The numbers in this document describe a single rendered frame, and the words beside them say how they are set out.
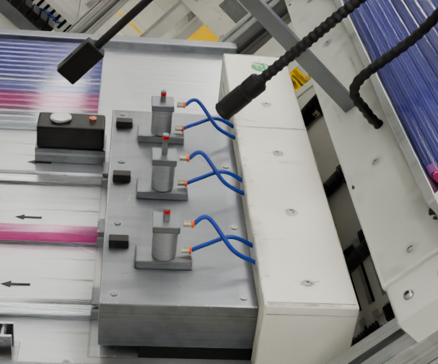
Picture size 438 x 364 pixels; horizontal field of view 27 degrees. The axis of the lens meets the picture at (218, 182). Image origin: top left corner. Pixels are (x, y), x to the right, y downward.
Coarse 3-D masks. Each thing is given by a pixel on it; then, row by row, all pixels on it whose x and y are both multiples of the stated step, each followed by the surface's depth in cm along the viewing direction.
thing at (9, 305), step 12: (0, 300) 81; (12, 300) 81; (24, 300) 81; (36, 300) 81; (48, 300) 81; (60, 300) 82; (72, 300) 82; (0, 312) 81; (12, 312) 81; (24, 312) 81; (36, 312) 81; (48, 312) 81; (60, 312) 81; (72, 312) 81; (84, 312) 81
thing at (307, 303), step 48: (288, 96) 106; (240, 144) 95; (288, 144) 96; (288, 192) 88; (288, 240) 81; (336, 240) 82; (288, 288) 76; (336, 288) 76; (288, 336) 76; (336, 336) 76
